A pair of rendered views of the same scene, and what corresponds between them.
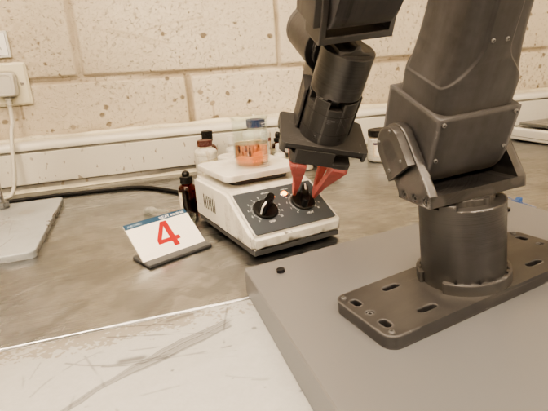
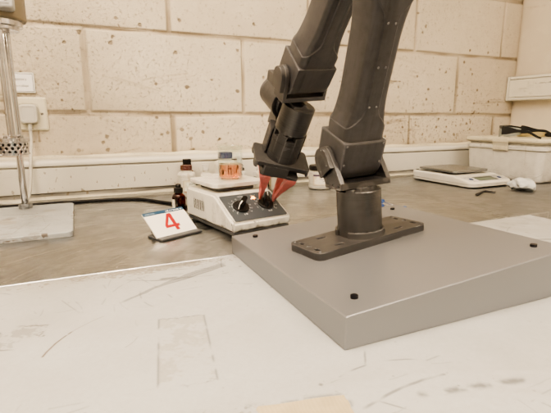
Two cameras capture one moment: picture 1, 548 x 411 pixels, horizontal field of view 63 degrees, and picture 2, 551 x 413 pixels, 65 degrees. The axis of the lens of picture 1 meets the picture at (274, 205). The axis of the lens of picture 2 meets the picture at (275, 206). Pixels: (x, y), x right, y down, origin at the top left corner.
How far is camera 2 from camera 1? 26 cm
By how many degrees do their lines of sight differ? 9
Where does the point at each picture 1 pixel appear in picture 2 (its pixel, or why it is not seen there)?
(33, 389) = (113, 288)
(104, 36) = (111, 82)
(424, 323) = (337, 248)
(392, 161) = (322, 166)
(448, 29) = (349, 101)
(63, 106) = (72, 133)
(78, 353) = (133, 276)
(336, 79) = (291, 123)
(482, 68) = (365, 120)
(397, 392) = (321, 272)
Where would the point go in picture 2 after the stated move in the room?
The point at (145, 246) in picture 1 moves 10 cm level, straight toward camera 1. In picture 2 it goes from (157, 228) to (169, 242)
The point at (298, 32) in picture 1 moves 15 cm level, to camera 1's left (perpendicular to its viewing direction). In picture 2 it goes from (267, 93) to (182, 93)
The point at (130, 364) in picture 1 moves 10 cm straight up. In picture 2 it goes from (168, 279) to (165, 206)
